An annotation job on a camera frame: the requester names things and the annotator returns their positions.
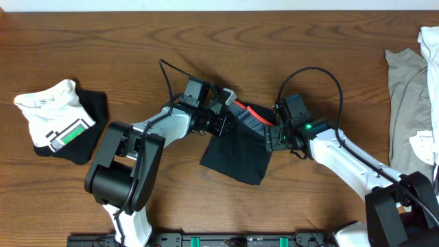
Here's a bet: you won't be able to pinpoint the black cable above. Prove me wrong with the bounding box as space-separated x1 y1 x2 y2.
112 58 196 247
276 66 439 220

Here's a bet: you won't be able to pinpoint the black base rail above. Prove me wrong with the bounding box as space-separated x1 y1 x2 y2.
66 229 340 247

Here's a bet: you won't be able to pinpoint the beige garment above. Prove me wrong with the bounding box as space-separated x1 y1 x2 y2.
385 49 434 180

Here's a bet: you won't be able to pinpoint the right black cable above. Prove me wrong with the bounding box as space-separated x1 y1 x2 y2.
276 66 439 220

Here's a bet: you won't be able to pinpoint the left black cable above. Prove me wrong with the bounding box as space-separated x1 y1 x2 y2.
112 58 196 247

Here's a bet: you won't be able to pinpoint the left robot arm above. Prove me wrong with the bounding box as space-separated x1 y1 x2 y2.
84 89 237 246

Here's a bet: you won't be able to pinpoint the black leggings with grey waistband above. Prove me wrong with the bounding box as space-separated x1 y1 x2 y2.
200 100 276 185

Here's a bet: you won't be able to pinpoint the folded white printed shirt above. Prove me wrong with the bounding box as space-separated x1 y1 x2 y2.
14 79 95 152

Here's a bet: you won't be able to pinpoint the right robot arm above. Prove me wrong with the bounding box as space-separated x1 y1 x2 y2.
265 119 438 246

